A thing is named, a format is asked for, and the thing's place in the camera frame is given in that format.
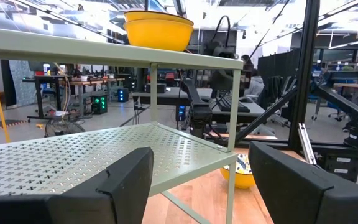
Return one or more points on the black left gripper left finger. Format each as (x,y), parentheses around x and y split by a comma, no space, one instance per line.
(73,208)

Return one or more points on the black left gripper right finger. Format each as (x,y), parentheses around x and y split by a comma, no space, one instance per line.
(306,202)

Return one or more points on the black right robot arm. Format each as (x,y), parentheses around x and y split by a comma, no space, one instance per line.
(199,112)

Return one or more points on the black controller box white labels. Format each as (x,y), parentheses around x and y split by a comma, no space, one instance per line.
(340,166)

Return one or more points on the person at desk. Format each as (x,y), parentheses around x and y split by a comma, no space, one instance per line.
(256,85)

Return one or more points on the pale green perforated metal shelf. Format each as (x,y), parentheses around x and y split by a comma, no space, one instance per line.
(73,155)

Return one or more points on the black keyboard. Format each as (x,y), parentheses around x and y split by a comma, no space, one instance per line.
(225,104)

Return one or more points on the black office chair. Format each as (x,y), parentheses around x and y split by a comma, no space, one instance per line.
(273,88)

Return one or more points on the grey desk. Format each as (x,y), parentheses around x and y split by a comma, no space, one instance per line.
(163,93)

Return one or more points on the black floor fan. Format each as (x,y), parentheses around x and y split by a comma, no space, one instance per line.
(64,128)

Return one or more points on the computer tower green lights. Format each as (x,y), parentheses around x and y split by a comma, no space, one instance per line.
(99,104)

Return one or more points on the computer tower blue lights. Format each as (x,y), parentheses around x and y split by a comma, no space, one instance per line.
(123,95)

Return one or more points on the wooden workbench black legs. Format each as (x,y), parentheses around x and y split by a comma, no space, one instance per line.
(82,82)

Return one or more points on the silver aluminium bracket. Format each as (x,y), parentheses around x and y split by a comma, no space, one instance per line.
(306,143)

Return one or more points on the black aluminium table frame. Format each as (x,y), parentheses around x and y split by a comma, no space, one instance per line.
(304,62)

